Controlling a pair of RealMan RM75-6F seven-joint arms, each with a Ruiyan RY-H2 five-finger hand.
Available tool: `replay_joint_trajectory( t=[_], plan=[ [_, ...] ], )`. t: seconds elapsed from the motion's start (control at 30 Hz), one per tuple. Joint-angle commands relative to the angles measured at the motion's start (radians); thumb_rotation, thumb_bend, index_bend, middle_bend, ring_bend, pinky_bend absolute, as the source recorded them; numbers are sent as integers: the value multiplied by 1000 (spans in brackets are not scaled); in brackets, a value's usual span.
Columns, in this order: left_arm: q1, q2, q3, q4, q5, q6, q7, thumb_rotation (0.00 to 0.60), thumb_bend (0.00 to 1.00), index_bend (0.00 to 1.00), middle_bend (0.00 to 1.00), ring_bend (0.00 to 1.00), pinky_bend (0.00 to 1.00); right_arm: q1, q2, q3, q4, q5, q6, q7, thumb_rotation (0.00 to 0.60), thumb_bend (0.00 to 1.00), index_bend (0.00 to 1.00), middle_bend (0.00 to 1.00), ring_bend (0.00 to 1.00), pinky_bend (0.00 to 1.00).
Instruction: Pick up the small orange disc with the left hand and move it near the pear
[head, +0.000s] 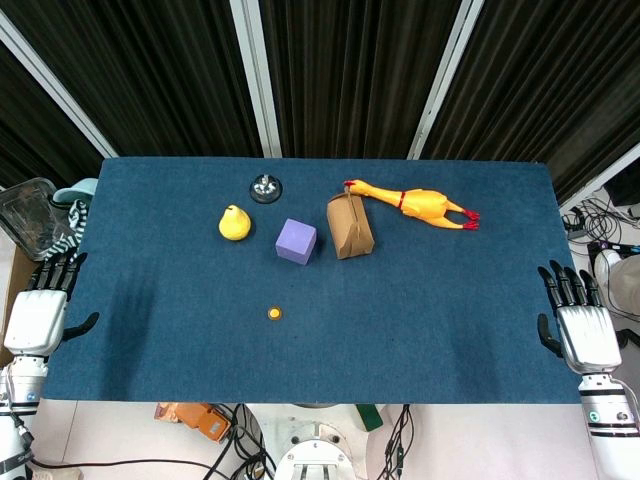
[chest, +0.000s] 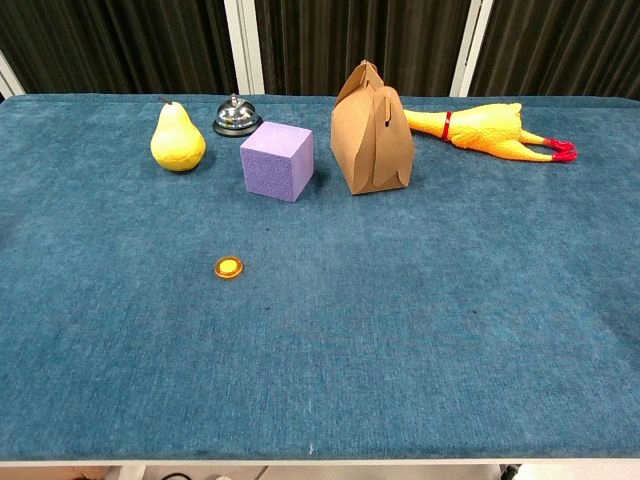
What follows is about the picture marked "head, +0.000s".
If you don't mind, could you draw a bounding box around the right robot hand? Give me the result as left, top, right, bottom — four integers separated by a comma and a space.
536, 259, 623, 375

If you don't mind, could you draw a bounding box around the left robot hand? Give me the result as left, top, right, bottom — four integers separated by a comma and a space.
2, 251, 100, 357

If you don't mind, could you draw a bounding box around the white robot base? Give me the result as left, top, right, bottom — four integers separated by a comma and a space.
247, 403, 386, 480

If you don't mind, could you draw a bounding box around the dark green rectangular block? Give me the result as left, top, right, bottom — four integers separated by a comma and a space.
355, 403, 384, 432

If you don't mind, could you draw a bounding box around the striped cloth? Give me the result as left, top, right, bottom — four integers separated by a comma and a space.
43, 198, 91, 261

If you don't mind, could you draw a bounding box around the clear plastic container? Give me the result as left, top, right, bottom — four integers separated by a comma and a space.
0, 177, 71, 262

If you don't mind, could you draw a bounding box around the teal cap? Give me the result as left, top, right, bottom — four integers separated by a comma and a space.
52, 178, 99, 209

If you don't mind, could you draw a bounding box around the black electronic device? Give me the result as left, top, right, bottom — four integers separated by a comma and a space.
602, 167, 640, 207

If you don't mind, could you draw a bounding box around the orange device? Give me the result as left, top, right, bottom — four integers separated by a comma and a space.
153, 402, 232, 444

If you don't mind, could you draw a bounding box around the yellow rubber chicken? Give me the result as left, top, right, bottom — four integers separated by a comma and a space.
342, 180, 481, 231

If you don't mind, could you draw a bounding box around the yellow toy pear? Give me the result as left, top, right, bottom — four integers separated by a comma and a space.
218, 203, 253, 243

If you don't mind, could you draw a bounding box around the brown paper box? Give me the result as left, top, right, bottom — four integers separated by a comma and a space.
326, 191, 376, 260

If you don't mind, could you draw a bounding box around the purple foam cube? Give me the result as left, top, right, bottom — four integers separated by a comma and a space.
274, 218, 318, 265

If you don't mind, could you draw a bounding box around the blue felt table mat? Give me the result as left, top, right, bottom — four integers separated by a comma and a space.
40, 157, 584, 405

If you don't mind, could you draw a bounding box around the black cable bundle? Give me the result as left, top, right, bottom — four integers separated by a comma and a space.
562, 197, 640, 246

